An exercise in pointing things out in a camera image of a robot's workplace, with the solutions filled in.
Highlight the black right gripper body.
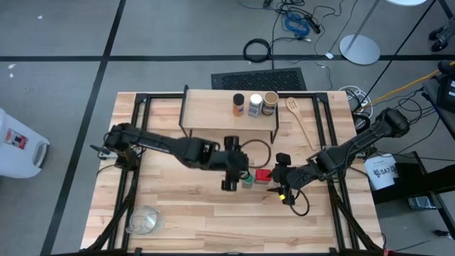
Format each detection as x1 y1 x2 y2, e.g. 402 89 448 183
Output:
272 153 305 207

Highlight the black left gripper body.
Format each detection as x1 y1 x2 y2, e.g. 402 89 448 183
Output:
212 135 250 192

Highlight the oregano jar green lid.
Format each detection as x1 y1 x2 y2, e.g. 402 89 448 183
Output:
241 171 255 189

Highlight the red smoked paprika tin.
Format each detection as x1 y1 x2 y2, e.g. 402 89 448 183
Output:
254 169 273 186

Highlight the orange turmeric bottle black cap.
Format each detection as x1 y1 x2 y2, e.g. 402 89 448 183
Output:
232 92 246 117

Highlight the bagel sesame jar white lid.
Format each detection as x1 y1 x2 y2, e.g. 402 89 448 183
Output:
248 93 264 118

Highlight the furikake seasoning jar tan lid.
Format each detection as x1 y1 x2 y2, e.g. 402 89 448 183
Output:
262 91 279 117

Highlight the black keyboard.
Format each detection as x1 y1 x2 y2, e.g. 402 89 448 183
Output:
210 67 308 92

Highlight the black side table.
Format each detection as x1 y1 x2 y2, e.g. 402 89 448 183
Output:
369 151 455 235

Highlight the grey round-base lamp stand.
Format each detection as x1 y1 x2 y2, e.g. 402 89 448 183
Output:
339 0 382 66

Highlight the black power strip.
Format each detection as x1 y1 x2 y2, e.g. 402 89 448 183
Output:
305 16 323 36

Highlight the thin black slanted pole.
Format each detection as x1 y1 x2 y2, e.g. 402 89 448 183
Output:
364 0 438 100

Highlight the black wheeled chair base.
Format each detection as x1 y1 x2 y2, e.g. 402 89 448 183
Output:
428 24 455 53

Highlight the white plastic bin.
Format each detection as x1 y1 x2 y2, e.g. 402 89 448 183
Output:
0 107 50 179

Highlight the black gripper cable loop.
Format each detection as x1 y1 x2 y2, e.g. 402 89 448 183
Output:
241 139 272 169
289 190 311 217

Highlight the wooden shelf black metal frame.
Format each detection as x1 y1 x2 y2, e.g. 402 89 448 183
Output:
178 84 279 145

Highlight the black metal table frame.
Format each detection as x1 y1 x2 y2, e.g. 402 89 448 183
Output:
85 91 385 256

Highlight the white coiled cable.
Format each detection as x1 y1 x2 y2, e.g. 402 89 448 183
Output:
337 85 374 120

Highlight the black coiled cable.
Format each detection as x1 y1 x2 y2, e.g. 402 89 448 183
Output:
242 38 273 64

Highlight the yellow cable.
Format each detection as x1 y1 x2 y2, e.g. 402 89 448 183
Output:
353 60 455 113

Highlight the blue coiled cable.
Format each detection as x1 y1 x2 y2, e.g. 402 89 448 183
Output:
284 13 311 38

